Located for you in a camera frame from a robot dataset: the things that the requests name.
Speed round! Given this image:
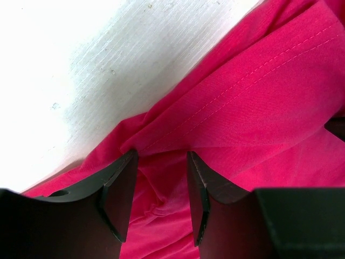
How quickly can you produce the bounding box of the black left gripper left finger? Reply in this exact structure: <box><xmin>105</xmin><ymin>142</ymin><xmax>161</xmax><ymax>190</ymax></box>
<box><xmin>1</xmin><ymin>150</ymin><xmax>138</xmax><ymax>258</ymax></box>

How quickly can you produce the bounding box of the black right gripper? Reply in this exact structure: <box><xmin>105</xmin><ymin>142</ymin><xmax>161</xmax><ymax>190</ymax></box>
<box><xmin>324</xmin><ymin>117</ymin><xmax>345</xmax><ymax>141</ymax></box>

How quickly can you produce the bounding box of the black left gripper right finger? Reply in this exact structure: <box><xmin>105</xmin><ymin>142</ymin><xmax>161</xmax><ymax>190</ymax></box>
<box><xmin>187</xmin><ymin>152</ymin><xmax>344</xmax><ymax>258</ymax></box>

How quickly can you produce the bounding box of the pink t-shirt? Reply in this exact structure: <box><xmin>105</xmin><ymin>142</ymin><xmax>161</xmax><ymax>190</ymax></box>
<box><xmin>26</xmin><ymin>1</ymin><xmax>344</xmax><ymax>258</ymax></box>

